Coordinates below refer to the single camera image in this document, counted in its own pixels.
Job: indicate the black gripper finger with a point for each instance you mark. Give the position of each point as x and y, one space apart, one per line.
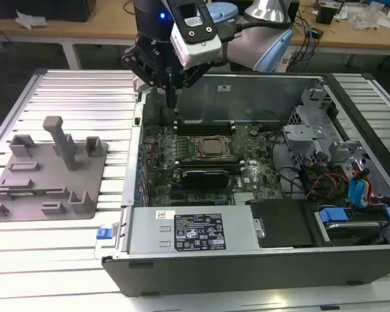
143 61
195 76

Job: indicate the green RAM stick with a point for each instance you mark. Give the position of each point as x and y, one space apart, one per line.
21 194

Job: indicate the RAM slot white clips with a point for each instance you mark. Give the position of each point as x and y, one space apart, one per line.
208 159
204 128

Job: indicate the wooden desk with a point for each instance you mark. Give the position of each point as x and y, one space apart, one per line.
100 29

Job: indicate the silver CPU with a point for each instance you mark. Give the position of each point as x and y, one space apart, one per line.
213 146

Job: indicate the CPU socket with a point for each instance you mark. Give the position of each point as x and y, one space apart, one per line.
198 155

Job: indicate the coin cell battery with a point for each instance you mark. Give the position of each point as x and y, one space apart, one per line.
254 131

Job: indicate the large black box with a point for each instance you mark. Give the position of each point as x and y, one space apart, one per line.
52 9

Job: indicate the black graphics card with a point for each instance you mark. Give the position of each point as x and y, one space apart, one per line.
204 179

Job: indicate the green motherboard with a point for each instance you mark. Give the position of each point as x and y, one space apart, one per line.
263 156

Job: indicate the tall black device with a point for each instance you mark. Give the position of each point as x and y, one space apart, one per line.
294 11

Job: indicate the white crumpled paper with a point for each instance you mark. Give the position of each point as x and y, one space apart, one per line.
29 20

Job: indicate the metal drive cage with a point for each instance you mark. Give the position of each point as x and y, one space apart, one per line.
307 133

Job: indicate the small black adapter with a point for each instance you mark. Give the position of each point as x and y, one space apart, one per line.
318 33

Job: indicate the silver chipset heatsink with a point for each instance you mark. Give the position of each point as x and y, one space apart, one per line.
245 197

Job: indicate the small black box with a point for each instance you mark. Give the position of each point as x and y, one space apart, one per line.
328 13

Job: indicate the gray parts rack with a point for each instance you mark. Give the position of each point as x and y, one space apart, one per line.
52 195

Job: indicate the silver power supply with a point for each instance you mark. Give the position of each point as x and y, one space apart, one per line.
149 234

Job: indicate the black plastic cover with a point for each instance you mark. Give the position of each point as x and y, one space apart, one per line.
279 224

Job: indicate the blue case latch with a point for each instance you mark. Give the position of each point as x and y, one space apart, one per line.
104 234

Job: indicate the clear plastic bags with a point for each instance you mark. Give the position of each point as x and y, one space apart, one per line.
367 18

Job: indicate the blue disk carrier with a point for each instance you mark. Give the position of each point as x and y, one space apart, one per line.
331 215

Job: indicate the black open PC case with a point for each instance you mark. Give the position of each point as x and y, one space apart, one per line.
247 273

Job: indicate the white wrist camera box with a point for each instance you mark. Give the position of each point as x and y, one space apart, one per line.
198 48

